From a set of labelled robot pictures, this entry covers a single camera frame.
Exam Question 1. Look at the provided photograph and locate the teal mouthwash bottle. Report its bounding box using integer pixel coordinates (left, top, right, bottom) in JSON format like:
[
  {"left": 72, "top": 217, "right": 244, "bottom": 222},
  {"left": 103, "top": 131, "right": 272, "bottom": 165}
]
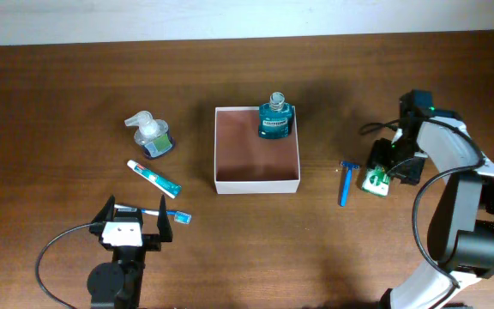
[{"left": 258, "top": 92, "right": 294, "bottom": 139}]

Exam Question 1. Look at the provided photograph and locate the purple foam soap pump bottle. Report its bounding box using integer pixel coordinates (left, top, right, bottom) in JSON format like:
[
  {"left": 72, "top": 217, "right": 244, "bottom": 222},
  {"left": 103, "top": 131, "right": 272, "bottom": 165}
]
[{"left": 124, "top": 111, "right": 175, "bottom": 160}]

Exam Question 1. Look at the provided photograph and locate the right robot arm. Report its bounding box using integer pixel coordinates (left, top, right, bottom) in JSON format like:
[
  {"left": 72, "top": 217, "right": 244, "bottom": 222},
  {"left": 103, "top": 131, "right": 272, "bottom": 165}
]
[{"left": 359, "top": 90, "right": 494, "bottom": 308}]

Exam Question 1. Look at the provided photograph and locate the blue disposable razor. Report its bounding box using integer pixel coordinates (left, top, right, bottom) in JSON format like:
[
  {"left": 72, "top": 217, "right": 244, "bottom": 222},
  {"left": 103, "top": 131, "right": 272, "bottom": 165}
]
[{"left": 339, "top": 161, "right": 359, "bottom": 207}]

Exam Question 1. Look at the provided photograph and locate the green white toothpaste tube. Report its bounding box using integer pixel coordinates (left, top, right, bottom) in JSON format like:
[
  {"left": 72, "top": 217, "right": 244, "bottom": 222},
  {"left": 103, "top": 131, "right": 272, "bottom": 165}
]
[{"left": 127, "top": 160, "right": 182, "bottom": 198}]

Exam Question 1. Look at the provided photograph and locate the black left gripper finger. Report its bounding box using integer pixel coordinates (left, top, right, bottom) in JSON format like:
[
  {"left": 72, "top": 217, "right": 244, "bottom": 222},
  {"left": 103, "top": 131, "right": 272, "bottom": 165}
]
[
  {"left": 157, "top": 195, "right": 173, "bottom": 242},
  {"left": 92, "top": 195, "right": 115, "bottom": 223}
]

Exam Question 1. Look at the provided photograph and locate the blue white toothbrush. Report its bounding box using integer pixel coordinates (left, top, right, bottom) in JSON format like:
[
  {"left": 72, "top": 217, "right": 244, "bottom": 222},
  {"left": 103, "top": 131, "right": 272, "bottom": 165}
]
[{"left": 114, "top": 204, "right": 192, "bottom": 225}]

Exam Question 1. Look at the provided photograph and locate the pink white box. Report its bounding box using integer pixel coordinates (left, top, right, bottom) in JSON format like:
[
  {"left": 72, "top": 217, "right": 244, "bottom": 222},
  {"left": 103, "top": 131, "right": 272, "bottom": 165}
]
[{"left": 214, "top": 106, "right": 301, "bottom": 195}]

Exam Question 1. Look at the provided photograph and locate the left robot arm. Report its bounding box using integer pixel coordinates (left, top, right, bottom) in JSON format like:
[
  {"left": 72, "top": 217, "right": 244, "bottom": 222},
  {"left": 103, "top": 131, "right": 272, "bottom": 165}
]
[{"left": 87, "top": 196, "right": 173, "bottom": 309}]

